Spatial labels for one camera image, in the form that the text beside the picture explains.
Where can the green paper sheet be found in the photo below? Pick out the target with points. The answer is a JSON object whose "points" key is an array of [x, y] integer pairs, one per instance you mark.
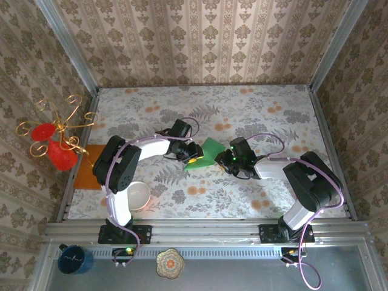
{"points": [[212, 148]]}

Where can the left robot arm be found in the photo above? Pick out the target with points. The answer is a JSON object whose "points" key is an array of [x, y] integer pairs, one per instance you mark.
{"points": [[118, 163]]}

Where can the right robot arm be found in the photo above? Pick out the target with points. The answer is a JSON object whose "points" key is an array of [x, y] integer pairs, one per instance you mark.
{"points": [[312, 182]]}

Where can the white bowl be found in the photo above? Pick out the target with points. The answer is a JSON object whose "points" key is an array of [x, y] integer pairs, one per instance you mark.
{"points": [[141, 195]]}

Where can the slotted metal strip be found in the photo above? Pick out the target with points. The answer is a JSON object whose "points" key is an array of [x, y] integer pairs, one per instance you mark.
{"points": [[212, 252]]}

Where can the orange mat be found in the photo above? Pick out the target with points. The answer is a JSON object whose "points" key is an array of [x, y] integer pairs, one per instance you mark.
{"points": [[88, 175]]}

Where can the small right controller board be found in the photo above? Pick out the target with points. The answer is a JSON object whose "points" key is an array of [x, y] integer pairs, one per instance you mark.
{"points": [[292, 252]]}

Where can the small controller board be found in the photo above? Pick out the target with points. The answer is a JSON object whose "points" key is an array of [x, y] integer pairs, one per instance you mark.
{"points": [[122, 253], [292, 252]]}

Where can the patterned flower-shaped dish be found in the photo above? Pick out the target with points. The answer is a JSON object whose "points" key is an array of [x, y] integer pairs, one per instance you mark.
{"points": [[170, 263]]}

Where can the small left controller board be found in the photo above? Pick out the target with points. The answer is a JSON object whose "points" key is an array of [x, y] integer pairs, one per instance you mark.
{"points": [[122, 253]]}

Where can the red vase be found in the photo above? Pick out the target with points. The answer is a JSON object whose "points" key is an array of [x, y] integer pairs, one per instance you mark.
{"points": [[62, 157]]}

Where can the dark blue mug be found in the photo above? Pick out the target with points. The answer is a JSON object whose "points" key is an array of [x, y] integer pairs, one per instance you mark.
{"points": [[74, 260]]}

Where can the aluminium front rail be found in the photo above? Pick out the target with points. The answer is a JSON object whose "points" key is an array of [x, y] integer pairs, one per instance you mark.
{"points": [[206, 232]]}

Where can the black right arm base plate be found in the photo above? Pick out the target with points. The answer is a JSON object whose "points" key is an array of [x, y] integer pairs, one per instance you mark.
{"points": [[268, 233]]}

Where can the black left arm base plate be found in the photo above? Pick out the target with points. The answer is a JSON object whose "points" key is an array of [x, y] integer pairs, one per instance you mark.
{"points": [[145, 233]]}

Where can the aluminium side rail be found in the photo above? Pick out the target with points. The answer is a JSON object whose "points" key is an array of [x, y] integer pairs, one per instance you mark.
{"points": [[321, 121], [92, 106]]}

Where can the aluminium frame post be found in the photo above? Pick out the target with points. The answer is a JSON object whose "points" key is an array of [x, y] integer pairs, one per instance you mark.
{"points": [[68, 45], [336, 45]]}

